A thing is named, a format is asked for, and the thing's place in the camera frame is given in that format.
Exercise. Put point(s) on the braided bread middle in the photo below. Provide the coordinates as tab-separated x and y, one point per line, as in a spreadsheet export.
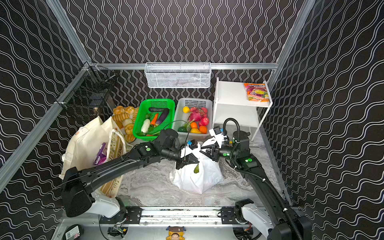
125	118

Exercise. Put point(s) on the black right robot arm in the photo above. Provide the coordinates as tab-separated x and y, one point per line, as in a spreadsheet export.
280	222

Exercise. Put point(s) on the white plastic basket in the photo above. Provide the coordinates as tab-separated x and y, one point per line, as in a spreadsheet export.
181	118

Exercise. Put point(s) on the yellow lemon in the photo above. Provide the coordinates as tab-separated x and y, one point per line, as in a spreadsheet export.
186	110

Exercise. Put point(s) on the white two-tier shelf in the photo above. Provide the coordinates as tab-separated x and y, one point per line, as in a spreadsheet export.
231	101

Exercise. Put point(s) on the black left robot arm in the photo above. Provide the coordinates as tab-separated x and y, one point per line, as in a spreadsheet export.
79	189

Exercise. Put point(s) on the black wire rack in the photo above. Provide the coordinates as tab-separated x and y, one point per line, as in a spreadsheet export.
92	96

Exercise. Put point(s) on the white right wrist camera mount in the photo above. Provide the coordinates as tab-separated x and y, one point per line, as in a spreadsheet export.
218	135

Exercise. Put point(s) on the orange candy bag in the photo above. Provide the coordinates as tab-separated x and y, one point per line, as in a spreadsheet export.
257	92

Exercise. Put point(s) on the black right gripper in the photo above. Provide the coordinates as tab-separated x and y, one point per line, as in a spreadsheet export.
214	153

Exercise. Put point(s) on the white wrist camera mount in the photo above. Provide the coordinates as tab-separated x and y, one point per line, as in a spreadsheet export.
218	135
191	147

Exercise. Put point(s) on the pink dragon fruit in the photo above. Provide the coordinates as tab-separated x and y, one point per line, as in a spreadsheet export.
196	114

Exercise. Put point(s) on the green cabbage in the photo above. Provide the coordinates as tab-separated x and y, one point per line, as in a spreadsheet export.
196	169

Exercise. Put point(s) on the white wire wall basket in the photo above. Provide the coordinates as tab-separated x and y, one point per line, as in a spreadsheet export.
178	74

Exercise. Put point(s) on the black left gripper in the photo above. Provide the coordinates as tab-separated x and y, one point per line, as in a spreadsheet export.
186	160

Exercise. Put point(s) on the cream floral tote bag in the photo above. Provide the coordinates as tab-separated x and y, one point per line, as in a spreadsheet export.
84	145

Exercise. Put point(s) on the purple eggplant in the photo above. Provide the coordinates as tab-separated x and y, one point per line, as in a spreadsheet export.
162	117

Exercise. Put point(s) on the orange carrot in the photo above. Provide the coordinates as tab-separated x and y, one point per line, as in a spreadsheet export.
154	120

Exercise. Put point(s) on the purple Fox's candy bag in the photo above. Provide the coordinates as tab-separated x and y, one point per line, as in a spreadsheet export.
101	156

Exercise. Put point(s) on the white plastic grocery bag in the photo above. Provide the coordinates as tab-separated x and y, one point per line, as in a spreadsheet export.
208	176

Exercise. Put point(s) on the red apple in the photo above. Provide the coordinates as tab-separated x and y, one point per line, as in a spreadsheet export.
204	121

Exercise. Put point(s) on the orange fruit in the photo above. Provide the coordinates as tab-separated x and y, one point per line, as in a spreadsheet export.
203	129

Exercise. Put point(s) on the dark green cucumber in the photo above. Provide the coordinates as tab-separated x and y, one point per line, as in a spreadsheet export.
153	109

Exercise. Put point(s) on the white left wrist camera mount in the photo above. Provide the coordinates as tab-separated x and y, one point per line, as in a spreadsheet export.
191	147

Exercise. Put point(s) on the small toy figure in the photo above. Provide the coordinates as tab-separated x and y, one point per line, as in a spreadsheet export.
175	233

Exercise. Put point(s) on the white daikon radish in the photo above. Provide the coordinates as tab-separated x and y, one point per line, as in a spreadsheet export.
146	125

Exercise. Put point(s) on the dark green avocado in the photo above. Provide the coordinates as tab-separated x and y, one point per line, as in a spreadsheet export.
182	129

